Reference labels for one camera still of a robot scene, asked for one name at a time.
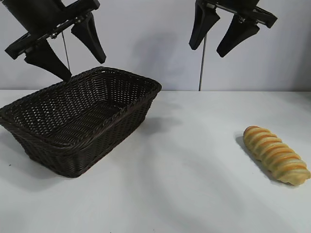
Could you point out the dark brown wicker basket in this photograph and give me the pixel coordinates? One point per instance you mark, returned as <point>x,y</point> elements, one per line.
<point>73,126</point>

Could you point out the thin metal rod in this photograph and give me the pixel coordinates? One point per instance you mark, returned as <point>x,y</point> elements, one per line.
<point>202,63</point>
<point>65,49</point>

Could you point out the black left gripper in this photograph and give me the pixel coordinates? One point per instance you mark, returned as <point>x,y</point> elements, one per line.
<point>46,14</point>

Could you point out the long twisted bread loaf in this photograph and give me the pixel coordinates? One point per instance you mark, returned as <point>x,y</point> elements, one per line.
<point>274,155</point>

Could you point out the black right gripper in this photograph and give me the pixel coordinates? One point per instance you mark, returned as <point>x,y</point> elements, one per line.
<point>247,11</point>

